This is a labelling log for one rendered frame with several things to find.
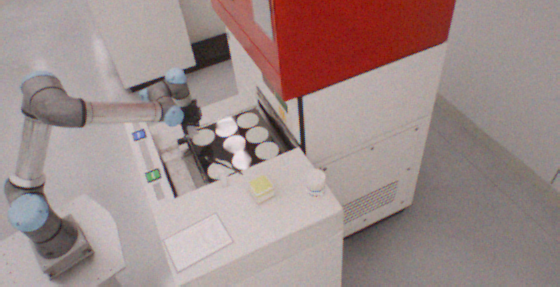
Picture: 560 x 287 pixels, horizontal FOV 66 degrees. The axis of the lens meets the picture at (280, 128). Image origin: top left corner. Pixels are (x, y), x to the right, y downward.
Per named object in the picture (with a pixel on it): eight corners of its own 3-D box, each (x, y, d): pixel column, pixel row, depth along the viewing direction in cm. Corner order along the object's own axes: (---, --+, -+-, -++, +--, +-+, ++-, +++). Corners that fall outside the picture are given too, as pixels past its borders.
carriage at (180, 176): (178, 146, 198) (176, 141, 196) (202, 203, 173) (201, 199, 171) (161, 152, 196) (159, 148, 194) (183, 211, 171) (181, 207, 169)
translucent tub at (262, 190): (266, 184, 163) (264, 172, 158) (276, 197, 158) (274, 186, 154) (249, 193, 161) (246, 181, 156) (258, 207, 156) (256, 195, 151)
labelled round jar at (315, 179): (319, 182, 162) (319, 165, 155) (329, 195, 157) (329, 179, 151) (303, 189, 160) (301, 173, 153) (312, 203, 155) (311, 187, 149)
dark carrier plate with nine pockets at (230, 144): (255, 108, 205) (255, 107, 205) (287, 155, 182) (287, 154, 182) (186, 134, 196) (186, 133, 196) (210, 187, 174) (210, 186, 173)
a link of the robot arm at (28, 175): (8, 222, 151) (33, 86, 130) (-1, 195, 160) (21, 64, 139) (45, 217, 160) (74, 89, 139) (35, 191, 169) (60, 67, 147)
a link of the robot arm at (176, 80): (159, 72, 169) (178, 63, 172) (166, 94, 176) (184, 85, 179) (167, 82, 164) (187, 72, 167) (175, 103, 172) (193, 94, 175)
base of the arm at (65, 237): (51, 266, 154) (36, 254, 147) (30, 244, 162) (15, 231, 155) (85, 235, 161) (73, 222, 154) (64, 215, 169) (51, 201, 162)
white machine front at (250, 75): (238, 69, 241) (225, 4, 213) (306, 167, 186) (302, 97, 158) (232, 71, 240) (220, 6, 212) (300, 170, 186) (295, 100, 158)
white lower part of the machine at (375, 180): (340, 129, 316) (342, 33, 258) (410, 212, 261) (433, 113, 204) (251, 166, 298) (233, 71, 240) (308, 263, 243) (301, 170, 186)
